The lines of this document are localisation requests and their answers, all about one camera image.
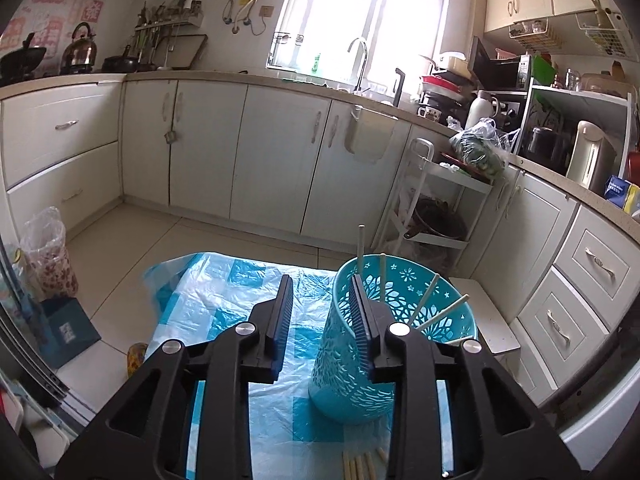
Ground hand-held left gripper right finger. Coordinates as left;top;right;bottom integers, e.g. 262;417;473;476
348;275;583;480

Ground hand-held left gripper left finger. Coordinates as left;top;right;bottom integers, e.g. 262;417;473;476
55;274;296;480

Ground set of wooden chopsticks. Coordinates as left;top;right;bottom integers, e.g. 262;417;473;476
342;225;471;480

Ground teal perforated plastic basket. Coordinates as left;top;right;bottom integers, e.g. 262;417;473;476
307;254;478;426

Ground blue checkered plastic tablecloth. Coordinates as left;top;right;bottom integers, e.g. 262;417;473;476
144;252;448;480

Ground dark pot with lid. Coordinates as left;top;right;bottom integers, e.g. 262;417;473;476
404;197;468;241

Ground white step stool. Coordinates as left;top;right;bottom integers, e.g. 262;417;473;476
447;277;518;356

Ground yellow patterned slipper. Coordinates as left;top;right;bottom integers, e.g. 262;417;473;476
126;342;149;378

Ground white door cabinet run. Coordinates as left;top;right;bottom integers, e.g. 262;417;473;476
120;77;451;256

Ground white trolley cart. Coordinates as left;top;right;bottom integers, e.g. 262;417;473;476
375;137;496;266

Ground white hanging door bin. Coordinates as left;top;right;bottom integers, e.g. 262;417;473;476
345;105;396;163

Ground plastic bag of greens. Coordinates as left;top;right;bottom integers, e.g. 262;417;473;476
446;116;521;181

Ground blue dustpan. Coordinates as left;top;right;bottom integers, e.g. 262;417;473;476
37;297;101;368

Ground white panelled drawer cabinet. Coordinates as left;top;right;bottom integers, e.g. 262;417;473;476
470;160;640;406

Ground white thermos jug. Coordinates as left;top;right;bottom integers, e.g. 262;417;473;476
465;91;500;131

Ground floral plastic bag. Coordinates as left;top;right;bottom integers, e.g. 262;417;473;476
20;206;80;301

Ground stack of dishes and bowls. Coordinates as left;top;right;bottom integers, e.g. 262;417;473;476
417;51;473;121

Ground black rice cooker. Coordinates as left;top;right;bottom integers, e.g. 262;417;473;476
527;126;563;166

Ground chrome sink faucet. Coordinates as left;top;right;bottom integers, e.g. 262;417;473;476
347;37;370;95

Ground white electric water boiler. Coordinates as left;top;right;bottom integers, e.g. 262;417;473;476
566;120;617;193

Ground leaning rectangular tray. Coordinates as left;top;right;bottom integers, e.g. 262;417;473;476
159;34;208;71

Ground black microwave oven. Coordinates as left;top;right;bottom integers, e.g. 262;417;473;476
472;37;531;92

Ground blue and yellow snack bags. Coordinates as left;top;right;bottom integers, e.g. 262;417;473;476
602;175;640;216

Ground black frying pan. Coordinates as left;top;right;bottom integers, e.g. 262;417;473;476
101;45;141;73

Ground kitchen window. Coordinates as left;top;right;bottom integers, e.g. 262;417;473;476
267;0;483;91

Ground green cutting board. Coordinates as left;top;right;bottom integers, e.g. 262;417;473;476
531;55;556;86

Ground white countertop shelf rack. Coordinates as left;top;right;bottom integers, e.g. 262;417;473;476
517;84;633;191

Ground steel kettle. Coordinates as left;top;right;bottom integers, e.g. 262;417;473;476
61;22;97;73

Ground black wok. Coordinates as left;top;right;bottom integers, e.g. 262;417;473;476
0;32;47;81

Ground grey folding frame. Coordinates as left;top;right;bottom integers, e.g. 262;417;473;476
0;242;71;411

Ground white long-handle drawer cabinet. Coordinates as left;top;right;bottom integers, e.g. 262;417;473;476
0;80;126;233

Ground wall utensil rack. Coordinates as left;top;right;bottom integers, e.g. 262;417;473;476
134;0;205;36

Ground hanging wire basket with items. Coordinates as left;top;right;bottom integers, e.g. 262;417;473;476
509;19;563;53

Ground white hanging wire basket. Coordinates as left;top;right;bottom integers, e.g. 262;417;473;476
575;7;633;58

